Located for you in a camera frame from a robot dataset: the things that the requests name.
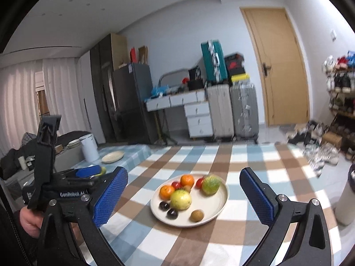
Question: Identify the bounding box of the dark wardrobe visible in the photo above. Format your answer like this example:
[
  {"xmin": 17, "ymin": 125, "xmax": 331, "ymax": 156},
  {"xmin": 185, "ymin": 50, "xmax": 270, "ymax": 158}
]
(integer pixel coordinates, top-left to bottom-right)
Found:
[{"xmin": 89, "ymin": 33, "xmax": 128, "ymax": 143}]

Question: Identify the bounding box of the yellow box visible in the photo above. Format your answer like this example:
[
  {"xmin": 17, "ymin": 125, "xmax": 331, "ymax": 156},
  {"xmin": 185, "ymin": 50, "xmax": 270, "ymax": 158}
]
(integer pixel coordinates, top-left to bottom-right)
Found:
[{"xmin": 230, "ymin": 73, "xmax": 250, "ymax": 84}]

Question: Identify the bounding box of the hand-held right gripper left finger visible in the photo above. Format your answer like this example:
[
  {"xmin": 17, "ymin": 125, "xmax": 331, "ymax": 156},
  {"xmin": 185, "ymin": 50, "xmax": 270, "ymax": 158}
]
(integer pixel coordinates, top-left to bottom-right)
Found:
[{"xmin": 36, "ymin": 166, "xmax": 129, "ymax": 266}]

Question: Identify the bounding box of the white cylindrical container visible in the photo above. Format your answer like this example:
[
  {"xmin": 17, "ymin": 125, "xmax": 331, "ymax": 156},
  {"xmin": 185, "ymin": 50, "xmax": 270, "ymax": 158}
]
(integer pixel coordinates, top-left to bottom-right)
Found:
[{"xmin": 80, "ymin": 134, "xmax": 100, "ymax": 162}]

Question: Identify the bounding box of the white drawer cabinet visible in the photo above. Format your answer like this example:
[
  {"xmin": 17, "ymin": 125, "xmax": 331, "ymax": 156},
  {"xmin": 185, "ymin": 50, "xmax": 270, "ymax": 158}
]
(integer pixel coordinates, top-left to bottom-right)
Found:
[{"xmin": 184, "ymin": 102, "xmax": 213, "ymax": 138}]

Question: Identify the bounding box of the small beige plate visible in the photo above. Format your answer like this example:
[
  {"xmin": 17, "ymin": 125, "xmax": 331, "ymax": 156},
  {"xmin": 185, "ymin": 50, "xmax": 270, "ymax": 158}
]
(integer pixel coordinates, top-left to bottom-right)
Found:
[{"xmin": 101, "ymin": 151, "xmax": 125, "ymax": 164}]

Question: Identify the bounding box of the beige suitcase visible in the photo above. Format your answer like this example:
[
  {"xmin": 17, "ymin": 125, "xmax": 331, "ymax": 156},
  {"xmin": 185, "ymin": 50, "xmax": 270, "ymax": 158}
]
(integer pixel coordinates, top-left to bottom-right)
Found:
[{"xmin": 207, "ymin": 84, "xmax": 235, "ymax": 140}]

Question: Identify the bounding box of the cardboard box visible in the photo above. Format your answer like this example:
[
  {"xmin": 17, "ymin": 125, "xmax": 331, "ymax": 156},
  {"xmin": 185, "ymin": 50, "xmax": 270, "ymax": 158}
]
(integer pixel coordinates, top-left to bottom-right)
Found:
[{"xmin": 322, "ymin": 131, "xmax": 343, "ymax": 150}]

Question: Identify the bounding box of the teal suitcase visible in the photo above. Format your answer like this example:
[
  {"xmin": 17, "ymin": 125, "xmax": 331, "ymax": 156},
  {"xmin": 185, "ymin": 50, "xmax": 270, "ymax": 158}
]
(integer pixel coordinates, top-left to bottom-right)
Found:
[{"xmin": 200, "ymin": 40, "xmax": 228, "ymax": 85}]

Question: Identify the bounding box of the brown blue checked tablecloth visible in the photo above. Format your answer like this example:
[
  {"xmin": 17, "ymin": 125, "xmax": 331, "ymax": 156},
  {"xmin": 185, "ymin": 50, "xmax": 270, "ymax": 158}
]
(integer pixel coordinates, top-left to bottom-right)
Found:
[{"xmin": 71, "ymin": 143, "xmax": 343, "ymax": 266}]

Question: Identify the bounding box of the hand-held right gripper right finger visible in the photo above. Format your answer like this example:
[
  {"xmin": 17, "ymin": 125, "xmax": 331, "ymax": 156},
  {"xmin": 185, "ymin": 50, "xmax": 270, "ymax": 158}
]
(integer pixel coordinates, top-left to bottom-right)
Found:
[{"xmin": 239, "ymin": 167, "xmax": 333, "ymax": 266}]

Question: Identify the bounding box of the person's left hand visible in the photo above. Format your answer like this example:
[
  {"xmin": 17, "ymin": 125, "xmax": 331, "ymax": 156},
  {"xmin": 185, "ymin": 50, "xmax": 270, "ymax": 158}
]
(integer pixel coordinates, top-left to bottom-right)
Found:
[{"xmin": 19, "ymin": 208, "xmax": 43, "ymax": 238}]

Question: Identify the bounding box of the rounded mirror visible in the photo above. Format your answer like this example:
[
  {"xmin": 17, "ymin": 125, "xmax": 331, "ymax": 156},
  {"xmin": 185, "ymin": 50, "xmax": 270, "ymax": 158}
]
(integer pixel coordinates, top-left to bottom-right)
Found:
[{"xmin": 158, "ymin": 69, "xmax": 192, "ymax": 92}]

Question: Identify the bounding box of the white desk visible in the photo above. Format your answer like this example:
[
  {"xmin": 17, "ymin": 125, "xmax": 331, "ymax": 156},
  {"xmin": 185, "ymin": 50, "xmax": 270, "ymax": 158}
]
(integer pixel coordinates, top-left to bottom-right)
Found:
[{"xmin": 146, "ymin": 90, "xmax": 207, "ymax": 113}]

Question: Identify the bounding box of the silver suitcase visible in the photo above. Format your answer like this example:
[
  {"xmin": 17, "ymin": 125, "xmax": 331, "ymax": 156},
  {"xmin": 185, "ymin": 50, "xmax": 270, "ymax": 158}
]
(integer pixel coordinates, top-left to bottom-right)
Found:
[{"xmin": 230, "ymin": 83, "xmax": 260, "ymax": 142}]

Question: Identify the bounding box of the black and red shoe box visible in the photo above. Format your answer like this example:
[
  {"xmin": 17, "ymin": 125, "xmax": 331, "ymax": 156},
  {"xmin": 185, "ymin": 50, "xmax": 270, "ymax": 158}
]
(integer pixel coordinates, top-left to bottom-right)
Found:
[{"xmin": 224, "ymin": 53, "xmax": 246, "ymax": 76}]

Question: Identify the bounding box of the blue checked side-table cloth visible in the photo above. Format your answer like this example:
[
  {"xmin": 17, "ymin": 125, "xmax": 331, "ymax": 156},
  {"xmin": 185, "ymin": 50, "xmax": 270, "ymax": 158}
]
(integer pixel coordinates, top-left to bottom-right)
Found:
[{"xmin": 69, "ymin": 144, "xmax": 152, "ymax": 178}]

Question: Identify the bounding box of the shoe rack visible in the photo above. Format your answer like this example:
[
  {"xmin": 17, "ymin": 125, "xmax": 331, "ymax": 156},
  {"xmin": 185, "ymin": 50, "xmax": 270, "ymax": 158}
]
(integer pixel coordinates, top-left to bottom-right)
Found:
[{"xmin": 322, "ymin": 48, "xmax": 355, "ymax": 133}]

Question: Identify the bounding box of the grey refrigerator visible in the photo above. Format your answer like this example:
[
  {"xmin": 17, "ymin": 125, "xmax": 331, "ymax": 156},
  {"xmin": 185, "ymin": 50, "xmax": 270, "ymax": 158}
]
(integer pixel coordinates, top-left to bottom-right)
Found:
[{"xmin": 112, "ymin": 63, "xmax": 158, "ymax": 145}]

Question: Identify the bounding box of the white curtain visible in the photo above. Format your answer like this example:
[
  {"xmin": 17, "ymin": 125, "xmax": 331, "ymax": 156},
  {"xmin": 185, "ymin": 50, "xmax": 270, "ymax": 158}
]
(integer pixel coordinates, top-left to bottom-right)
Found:
[{"xmin": 0, "ymin": 55, "xmax": 84, "ymax": 156}]

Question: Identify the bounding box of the wooden door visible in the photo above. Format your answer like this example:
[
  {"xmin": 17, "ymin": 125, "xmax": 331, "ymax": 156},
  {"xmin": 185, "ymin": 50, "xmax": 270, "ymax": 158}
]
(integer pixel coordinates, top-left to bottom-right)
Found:
[{"xmin": 240, "ymin": 6, "xmax": 310, "ymax": 126}]

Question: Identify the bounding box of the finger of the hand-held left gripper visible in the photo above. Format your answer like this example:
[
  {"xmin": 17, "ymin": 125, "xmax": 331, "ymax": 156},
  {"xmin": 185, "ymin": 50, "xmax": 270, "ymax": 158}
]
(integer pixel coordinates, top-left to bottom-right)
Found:
[
  {"xmin": 59, "ymin": 165, "xmax": 102, "ymax": 179},
  {"xmin": 55, "ymin": 172, "xmax": 108, "ymax": 188}
]

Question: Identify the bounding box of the pile of shoes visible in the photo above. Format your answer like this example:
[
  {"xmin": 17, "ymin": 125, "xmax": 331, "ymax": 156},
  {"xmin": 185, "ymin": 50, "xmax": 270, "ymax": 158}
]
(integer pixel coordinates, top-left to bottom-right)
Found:
[{"xmin": 286, "ymin": 120, "xmax": 355, "ymax": 172}]

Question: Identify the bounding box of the large yellow-green citrus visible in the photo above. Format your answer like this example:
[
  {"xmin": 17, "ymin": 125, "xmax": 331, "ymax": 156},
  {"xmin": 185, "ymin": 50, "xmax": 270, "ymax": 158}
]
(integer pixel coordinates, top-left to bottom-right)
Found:
[{"xmin": 170, "ymin": 189, "xmax": 192, "ymax": 210}]

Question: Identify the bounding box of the large beige plate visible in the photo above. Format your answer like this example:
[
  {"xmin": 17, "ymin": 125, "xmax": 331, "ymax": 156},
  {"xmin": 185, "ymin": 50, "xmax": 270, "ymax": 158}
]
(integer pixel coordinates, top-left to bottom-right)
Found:
[{"xmin": 150, "ymin": 174, "xmax": 230, "ymax": 228}]

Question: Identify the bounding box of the white bin with dark lid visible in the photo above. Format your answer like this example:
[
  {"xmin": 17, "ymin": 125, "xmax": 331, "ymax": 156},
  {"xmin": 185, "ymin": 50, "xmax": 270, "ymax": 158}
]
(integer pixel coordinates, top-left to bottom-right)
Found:
[{"xmin": 334, "ymin": 163, "xmax": 355, "ymax": 226}]

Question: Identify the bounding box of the brown flat cardboard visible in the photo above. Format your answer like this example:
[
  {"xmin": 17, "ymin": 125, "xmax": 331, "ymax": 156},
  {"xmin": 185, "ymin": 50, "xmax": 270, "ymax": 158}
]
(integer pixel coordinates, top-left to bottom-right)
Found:
[{"xmin": 138, "ymin": 45, "xmax": 149, "ymax": 65}]

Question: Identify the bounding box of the small yellow-green citrus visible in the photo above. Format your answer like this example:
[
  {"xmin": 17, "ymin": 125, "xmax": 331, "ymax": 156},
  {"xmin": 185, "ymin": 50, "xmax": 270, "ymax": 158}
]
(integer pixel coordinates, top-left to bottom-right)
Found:
[{"xmin": 201, "ymin": 175, "xmax": 222, "ymax": 195}]

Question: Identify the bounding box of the black tripod stand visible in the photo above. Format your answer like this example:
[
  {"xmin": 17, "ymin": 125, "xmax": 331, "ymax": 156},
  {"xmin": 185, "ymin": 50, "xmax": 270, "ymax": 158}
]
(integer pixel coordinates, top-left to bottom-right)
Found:
[{"xmin": 154, "ymin": 109, "xmax": 178, "ymax": 146}]

